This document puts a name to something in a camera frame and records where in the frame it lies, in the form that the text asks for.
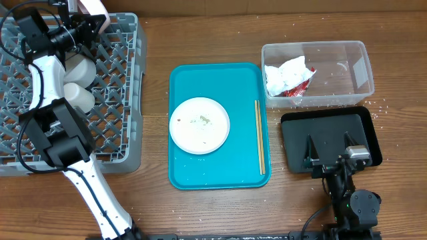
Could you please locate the large white dirty plate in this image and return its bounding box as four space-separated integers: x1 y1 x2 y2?
169 97 231 155

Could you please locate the grey dishwasher rack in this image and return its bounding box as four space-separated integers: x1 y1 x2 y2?
1 13 147 177

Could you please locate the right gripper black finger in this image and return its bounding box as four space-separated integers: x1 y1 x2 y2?
344 131 359 148
304 135 319 161

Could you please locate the grey bowl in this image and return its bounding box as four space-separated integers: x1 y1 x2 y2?
63 53 96 88

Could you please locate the wooden chopstick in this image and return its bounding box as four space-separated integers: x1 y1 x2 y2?
256 100 266 175
254 100 263 175

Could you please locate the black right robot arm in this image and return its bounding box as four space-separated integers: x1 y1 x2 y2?
299 133 382 240

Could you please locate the black tray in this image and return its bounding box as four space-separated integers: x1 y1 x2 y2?
281 106 383 173

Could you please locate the wooden chopstick left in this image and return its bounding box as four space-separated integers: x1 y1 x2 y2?
254 100 263 175

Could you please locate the white napkin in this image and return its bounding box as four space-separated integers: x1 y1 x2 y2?
264 56 316 97

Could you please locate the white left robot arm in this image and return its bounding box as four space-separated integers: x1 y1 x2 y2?
10 1 144 239

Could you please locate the teal plastic tray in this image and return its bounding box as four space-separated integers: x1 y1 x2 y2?
168 63 272 190

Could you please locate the clear plastic bin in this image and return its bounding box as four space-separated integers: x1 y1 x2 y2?
261 41 374 108

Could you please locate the red snack wrapper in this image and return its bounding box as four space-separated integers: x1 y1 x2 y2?
284 76 313 97

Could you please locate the wooden chopstick right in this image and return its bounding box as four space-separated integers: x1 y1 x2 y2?
256 100 266 175

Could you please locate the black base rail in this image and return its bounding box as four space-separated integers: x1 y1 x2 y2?
86 231 382 240

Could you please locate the white paper cup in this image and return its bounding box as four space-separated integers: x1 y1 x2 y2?
64 83 95 113

